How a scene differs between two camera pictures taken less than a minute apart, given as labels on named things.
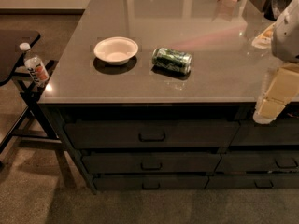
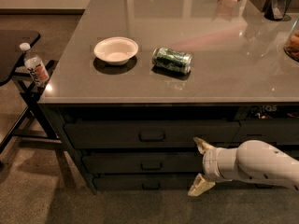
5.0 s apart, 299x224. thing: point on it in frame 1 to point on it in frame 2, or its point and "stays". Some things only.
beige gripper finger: x=282 y=91 to x=219 y=164
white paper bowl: x=116 y=50 stays
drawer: x=146 y=183 stays
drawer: x=151 y=163 stays
